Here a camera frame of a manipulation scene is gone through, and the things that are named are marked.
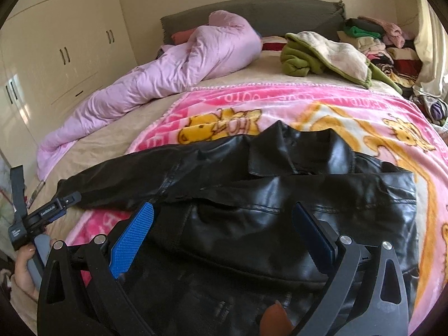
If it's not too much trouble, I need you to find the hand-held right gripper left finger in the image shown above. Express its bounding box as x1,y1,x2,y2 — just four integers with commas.
37,201,162,336

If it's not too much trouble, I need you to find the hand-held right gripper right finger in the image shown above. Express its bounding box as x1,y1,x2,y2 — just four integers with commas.
293,201,410,336

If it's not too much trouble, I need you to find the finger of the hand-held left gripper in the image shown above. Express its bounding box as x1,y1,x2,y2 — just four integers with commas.
52,192,82,215

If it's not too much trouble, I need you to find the black leather jacket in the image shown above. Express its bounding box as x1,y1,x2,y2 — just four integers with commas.
56,120,421,336

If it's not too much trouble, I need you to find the pile of folded clothes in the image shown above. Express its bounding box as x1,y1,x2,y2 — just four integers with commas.
336,16,426,93

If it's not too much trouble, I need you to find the person's left hand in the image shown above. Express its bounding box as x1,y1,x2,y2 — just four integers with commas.
12,243,41,302

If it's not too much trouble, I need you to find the pink cartoon printed blanket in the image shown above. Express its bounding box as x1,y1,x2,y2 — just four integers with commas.
65,86,448,323

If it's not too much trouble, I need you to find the cream wardrobe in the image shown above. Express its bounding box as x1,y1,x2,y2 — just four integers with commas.
0,0,138,156

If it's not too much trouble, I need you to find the pink duvet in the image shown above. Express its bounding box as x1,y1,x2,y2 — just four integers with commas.
37,10,262,179

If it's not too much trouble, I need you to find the purple cloth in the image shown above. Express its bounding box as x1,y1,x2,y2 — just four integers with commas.
409,94,448,127

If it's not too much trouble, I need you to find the green and cream blanket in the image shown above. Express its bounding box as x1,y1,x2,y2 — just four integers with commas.
280,31,403,90

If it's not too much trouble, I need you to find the red striped cloth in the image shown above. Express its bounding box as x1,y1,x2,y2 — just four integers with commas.
261,37,288,52

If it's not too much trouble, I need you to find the red pillow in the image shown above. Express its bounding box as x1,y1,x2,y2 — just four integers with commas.
171,28,198,45

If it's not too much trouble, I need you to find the cream curtain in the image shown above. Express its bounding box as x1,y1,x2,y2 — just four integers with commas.
413,0,448,102

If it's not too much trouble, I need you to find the grey headboard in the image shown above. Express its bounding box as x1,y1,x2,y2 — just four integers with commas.
160,0,347,47

